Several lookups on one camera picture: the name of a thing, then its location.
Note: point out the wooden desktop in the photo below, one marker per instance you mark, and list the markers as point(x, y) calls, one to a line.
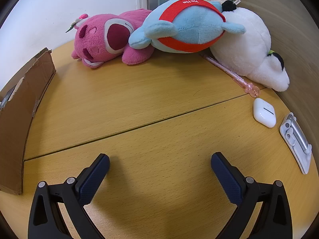
point(149, 99)

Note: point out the white plush toy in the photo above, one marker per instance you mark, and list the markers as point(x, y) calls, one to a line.
point(249, 42)

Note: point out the white earbuds case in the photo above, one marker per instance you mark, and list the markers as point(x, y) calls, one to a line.
point(264, 113)

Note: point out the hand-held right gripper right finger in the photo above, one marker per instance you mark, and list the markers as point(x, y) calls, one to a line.
point(228, 179)

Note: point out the pink plush bear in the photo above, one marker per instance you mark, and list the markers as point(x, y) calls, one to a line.
point(99, 42)

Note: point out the white silver phone stand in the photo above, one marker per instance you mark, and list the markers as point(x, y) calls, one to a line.
point(296, 139)

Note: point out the grey object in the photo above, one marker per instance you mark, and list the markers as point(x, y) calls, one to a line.
point(5, 98)

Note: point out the brown cardboard box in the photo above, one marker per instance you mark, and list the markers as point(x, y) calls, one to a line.
point(15, 129)

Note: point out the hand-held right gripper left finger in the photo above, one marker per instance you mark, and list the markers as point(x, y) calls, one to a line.
point(93, 179)

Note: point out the blue plush toy red band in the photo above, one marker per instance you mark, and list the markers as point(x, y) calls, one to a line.
point(189, 22)

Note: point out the pink pen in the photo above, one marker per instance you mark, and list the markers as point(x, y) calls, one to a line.
point(224, 68)

